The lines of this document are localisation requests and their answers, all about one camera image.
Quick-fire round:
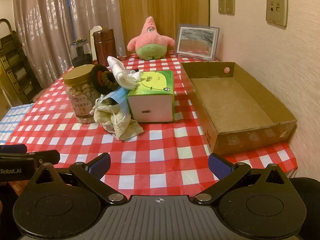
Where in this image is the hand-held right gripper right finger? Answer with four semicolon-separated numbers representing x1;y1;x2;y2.
194;153;297;205

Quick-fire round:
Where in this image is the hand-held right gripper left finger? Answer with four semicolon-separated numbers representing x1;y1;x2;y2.
30;152;128;205

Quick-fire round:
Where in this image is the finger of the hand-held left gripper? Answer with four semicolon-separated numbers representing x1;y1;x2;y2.
0;150;60;166
0;144;27;153

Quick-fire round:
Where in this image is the cream towel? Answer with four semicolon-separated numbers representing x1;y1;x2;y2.
93;102;145;141

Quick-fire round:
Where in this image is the brown cardboard box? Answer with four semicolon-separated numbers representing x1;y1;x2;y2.
180;62;297;157

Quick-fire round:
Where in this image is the blue face mask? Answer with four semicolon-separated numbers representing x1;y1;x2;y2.
100;87;128;120

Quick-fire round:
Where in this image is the brown braided hair tie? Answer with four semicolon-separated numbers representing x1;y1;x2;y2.
99;71;118;91

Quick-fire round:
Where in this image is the black fuzzy hair tie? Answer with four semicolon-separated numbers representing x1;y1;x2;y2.
90;64;110;92

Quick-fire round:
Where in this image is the white face mask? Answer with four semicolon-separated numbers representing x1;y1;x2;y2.
107;56;142;90

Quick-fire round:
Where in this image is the blue white patterned cloth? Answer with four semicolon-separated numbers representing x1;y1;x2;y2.
0;103;34;145

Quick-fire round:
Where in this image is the red white checkered tablecloth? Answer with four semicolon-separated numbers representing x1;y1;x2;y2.
5;50;298;200

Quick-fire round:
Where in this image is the nut jar with gold lid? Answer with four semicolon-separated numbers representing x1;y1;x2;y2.
62;65;100;125

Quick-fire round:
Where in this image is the green tissue box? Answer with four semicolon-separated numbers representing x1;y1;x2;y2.
127;70;175;123

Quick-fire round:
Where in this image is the dark shelf rack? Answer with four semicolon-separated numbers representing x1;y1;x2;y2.
0;19;42;105

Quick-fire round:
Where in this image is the dark glass jar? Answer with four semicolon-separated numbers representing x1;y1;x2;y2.
69;39;92;68

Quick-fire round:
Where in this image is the brown wooden canister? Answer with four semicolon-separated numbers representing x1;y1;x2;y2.
93;29;117;67

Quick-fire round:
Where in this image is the framed picture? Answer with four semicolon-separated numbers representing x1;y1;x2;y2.
175;24;220;62

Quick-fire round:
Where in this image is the pink starfish plush toy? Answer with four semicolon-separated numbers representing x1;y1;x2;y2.
127;16;175;61

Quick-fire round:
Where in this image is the beige sheer curtain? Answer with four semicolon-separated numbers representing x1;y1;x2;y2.
12;0;125;90

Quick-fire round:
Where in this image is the wooden door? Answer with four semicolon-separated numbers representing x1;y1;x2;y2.
117;0;210;55

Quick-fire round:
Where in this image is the beige wall antenna socket plate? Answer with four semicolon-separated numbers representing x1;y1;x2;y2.
266;0;288;27

